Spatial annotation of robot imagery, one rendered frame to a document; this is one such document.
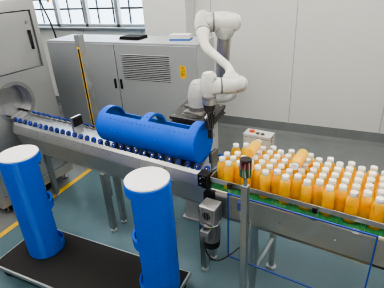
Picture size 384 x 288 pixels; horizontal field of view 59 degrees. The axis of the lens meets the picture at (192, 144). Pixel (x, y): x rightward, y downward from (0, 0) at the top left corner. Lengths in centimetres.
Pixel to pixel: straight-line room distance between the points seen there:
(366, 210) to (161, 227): 114
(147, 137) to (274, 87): 288
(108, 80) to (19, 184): 220
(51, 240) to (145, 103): 205
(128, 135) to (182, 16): 268
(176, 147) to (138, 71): 207
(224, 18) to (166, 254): 161
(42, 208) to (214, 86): 158
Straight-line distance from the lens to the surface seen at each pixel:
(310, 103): 493
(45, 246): 301
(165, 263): 233
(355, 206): 195
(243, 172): 177
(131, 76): 426
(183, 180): 237
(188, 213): 334
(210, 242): 223
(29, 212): 282
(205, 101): 215
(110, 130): 261
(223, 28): 250
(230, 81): 212
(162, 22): 502
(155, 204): 202
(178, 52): 386
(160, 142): 233
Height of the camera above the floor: 211
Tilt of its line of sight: 26 degrees down
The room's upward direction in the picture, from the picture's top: 3 degrees counter-clockwise
